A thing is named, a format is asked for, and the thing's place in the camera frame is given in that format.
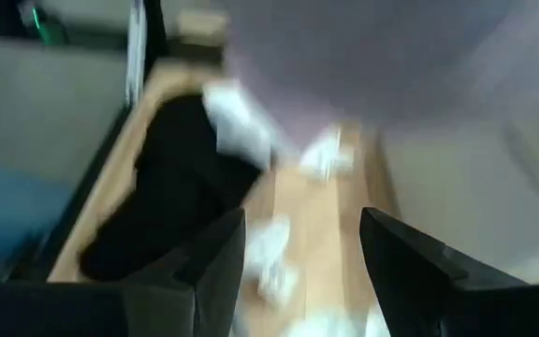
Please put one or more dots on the large black garment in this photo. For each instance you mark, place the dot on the large black garment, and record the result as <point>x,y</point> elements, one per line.
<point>176,187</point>

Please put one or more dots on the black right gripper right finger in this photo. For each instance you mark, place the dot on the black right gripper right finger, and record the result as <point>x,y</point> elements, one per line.
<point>405,271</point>

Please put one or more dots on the pale purple garment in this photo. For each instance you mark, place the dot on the pale purple garment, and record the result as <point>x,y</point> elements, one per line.
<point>368,61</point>

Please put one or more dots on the white sock with paper tag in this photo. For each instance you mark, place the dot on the white sock with paper tag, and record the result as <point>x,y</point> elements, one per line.
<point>330,325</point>

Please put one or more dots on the beige fabric storage bin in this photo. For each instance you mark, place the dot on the beige fabric storage bin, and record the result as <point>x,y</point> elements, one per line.
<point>461,196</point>

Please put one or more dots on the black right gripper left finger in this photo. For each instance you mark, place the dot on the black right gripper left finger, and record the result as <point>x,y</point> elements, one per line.
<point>218,281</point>

